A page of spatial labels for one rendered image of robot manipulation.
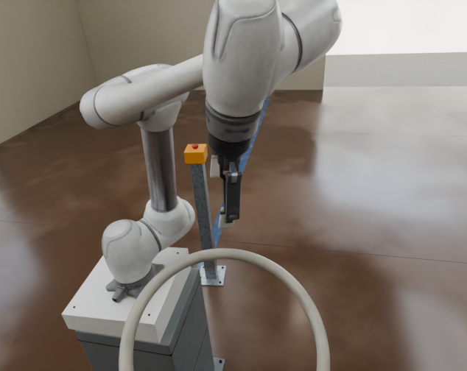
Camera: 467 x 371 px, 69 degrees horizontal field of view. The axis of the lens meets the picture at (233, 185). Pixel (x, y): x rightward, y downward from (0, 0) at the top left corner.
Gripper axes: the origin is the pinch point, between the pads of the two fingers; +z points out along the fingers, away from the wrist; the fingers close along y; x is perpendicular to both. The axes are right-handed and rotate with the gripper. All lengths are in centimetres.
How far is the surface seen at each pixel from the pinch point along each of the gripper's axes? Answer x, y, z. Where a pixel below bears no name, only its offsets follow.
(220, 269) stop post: 25, -66, 189
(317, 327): 22.3, 23.3, 25.2
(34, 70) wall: -215, -510, 307
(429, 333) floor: 141, 9, 148
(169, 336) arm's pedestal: -14, 6, 79
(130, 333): -21.8, 18.3, 25.1
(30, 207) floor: -153, -190, 259
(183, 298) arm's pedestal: -8, -10, 85
